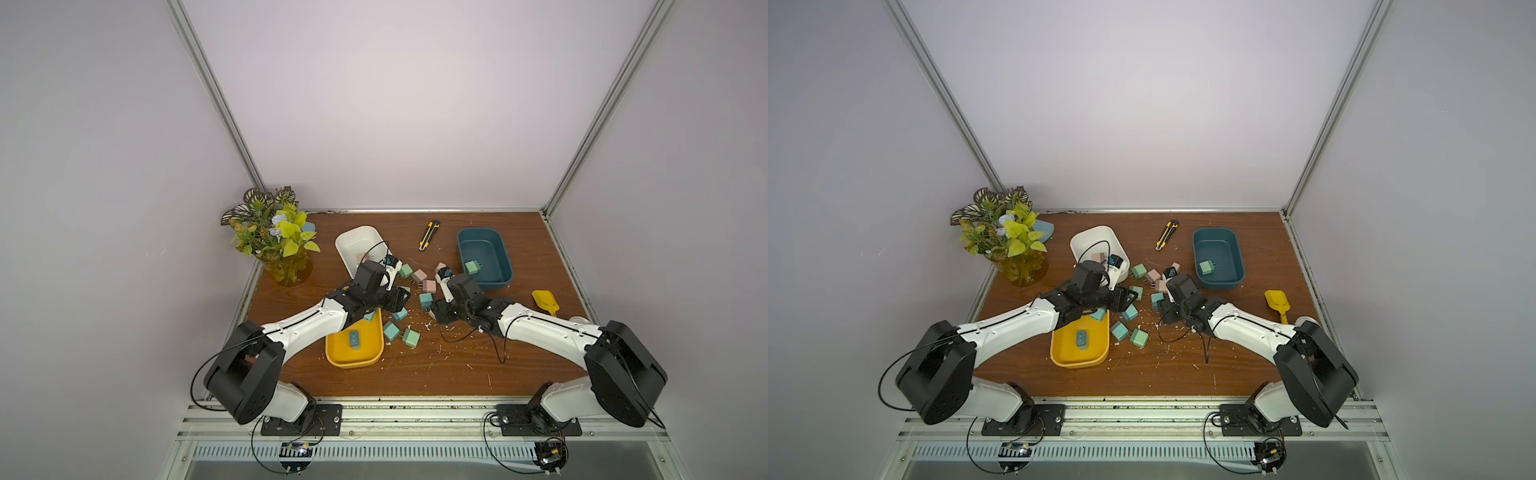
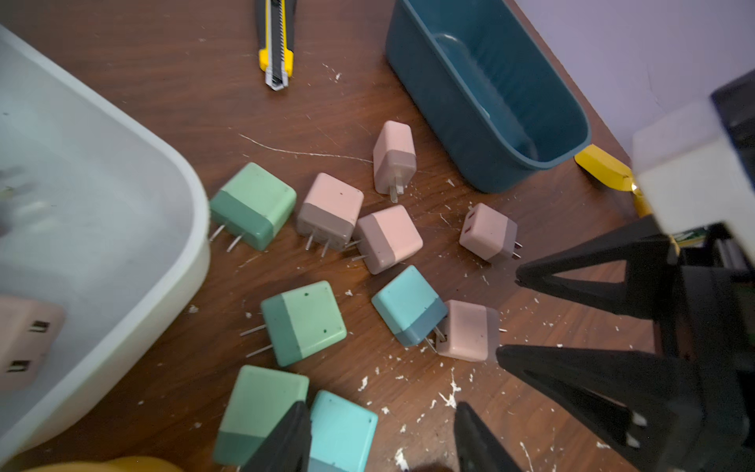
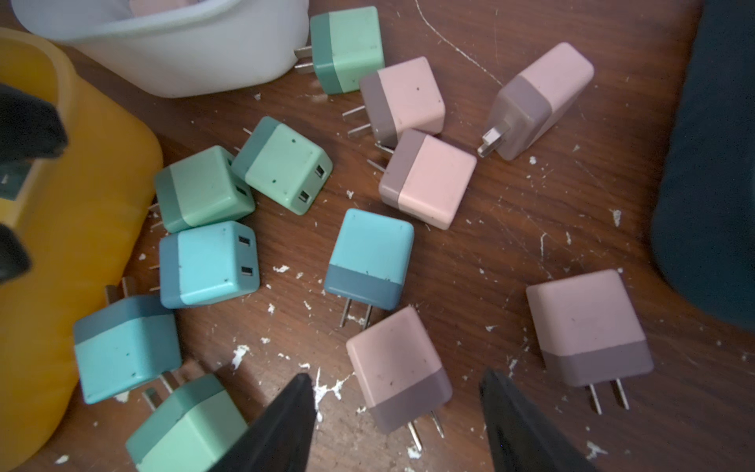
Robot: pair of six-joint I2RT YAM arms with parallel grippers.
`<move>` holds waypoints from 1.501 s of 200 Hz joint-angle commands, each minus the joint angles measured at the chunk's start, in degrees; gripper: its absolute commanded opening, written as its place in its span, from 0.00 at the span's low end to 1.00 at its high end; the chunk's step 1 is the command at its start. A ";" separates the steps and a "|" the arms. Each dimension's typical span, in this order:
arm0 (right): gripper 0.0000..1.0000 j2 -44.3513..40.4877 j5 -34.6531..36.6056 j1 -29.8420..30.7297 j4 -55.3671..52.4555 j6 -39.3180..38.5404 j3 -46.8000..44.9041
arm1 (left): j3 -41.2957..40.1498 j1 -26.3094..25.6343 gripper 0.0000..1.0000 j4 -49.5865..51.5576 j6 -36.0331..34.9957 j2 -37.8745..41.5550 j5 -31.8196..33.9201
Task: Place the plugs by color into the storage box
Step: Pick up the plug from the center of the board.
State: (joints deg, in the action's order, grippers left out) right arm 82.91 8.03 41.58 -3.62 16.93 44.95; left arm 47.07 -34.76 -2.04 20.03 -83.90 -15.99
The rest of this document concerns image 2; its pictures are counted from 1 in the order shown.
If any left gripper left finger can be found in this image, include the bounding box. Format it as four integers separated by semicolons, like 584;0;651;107
241;401;312;472

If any green plug middle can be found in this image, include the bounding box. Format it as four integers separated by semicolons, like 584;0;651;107
245;280;348;368

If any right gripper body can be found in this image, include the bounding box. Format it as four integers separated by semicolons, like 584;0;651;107
650;224;754;471

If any teal plug centre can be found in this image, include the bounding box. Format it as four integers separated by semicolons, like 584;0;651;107
372;265;449;347

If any green plug top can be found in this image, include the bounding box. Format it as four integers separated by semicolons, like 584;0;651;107
210;162;297;252

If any yellow black utility knife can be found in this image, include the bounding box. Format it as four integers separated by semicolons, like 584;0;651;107
255;0;297;92

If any teal plug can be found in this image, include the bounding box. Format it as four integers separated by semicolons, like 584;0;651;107
372;265;449;347
309;391;379;472

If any green plug bottom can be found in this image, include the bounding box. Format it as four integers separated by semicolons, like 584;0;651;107
212;366;310;466

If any pink plug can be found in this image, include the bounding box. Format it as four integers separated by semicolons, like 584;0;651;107
373;120;417;204
344;205;424;275
295;172;364;258
436;300;501;363
0;295;67;393
459;203;522;264

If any green plug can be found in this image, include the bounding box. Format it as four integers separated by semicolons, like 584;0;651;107
210;162;297;252
245;280;348;368
212;366;310;466

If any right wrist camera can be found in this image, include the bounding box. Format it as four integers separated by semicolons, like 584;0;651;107
631;98;754;259

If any teal storage box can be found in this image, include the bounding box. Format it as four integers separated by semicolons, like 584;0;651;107
385;1;592;194

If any teal plug bottom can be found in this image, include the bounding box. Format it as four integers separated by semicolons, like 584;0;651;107
309;391;379;472

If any yellow storage box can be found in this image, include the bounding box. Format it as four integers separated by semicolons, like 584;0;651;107
25;456;182;472

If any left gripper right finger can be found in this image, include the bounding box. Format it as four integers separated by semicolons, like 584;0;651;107
453;402;521;472

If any white storage box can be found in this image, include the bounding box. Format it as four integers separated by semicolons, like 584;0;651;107
1;29;210;461

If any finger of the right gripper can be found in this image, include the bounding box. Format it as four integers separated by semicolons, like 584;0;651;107
497;345;702;466
515;216;678;320

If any yellow toy shovel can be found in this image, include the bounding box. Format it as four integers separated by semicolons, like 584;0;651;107
574;145;652;218

